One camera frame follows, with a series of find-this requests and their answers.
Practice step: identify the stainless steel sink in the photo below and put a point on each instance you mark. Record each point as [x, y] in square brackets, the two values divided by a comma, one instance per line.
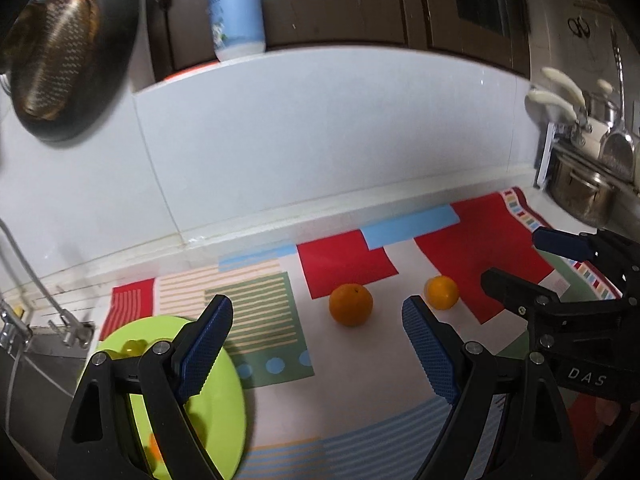
[36, 392]

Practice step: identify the white knife handle lower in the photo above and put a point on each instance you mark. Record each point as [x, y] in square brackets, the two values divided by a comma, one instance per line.
[548, 98]

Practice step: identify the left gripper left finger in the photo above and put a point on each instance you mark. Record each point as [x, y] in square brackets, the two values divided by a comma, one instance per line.
[100, 439]

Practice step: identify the person right hand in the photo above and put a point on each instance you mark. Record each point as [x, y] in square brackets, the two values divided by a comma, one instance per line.
[608, 411]

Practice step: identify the green plate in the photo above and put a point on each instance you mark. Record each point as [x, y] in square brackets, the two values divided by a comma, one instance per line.
[217, 413]

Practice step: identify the small green fruit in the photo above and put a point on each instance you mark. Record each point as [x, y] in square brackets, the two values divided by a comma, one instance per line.
[133, 348]

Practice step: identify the white blue soap bottle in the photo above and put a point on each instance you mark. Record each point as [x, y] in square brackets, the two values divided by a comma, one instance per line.
[237, 28]

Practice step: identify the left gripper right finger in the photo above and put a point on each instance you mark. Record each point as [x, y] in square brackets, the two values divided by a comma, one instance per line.
[534, 439]

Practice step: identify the large chrome faucet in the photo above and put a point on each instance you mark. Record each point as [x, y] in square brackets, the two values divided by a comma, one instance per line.
[16, 333]

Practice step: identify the dark wooden window frame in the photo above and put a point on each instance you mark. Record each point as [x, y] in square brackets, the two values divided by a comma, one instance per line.
[489, 31]

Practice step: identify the orange back left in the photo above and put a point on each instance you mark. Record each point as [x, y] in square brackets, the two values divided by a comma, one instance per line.
[351, 305]

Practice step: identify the brass perforated strainer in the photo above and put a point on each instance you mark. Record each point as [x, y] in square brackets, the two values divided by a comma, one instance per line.
[44, 53]

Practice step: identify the colourful patchwork table mat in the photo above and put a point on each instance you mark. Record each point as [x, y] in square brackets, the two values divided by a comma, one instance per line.
[326, 401]

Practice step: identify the orange small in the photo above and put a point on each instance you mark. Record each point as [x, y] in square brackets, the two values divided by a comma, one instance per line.
[154, 454]

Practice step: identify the steel pot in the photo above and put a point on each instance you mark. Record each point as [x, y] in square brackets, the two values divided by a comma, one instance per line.
[581, 191]

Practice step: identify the small orange back right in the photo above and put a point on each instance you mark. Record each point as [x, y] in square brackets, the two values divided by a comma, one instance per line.
[441, 292]

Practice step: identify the white knife handle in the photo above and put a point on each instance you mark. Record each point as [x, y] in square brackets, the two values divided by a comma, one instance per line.
[568, 84]
[548, 98]

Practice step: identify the white knife handle upper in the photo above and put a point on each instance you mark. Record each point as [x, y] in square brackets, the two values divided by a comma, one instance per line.
[568, 84]

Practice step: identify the steel ladle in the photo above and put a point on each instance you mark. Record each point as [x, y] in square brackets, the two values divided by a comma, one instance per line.
[618, 147]

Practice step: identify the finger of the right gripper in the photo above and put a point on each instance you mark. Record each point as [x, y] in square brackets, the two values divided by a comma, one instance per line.
[529, 301]
[613, 258]

